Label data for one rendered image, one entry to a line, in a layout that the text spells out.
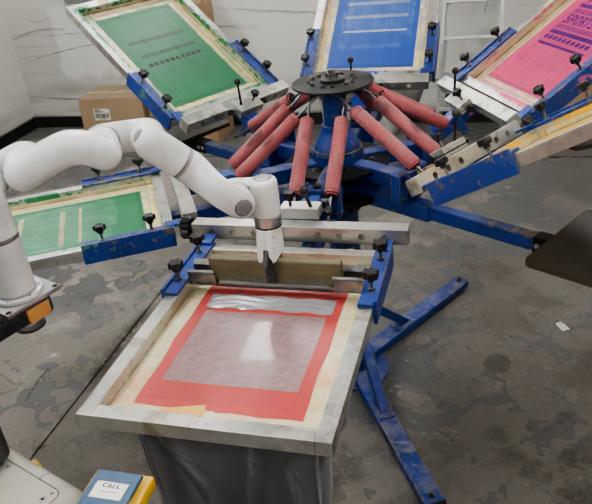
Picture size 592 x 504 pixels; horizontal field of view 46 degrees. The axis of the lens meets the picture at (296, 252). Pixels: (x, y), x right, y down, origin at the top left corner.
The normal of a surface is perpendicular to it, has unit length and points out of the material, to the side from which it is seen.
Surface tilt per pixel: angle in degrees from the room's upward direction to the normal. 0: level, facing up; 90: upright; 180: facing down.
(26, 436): 0
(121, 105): 88
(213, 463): 93
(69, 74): 90
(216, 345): 0
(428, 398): 0
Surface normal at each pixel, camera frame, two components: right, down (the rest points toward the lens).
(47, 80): -0.25, 0.49
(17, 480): -0.10, -0.87
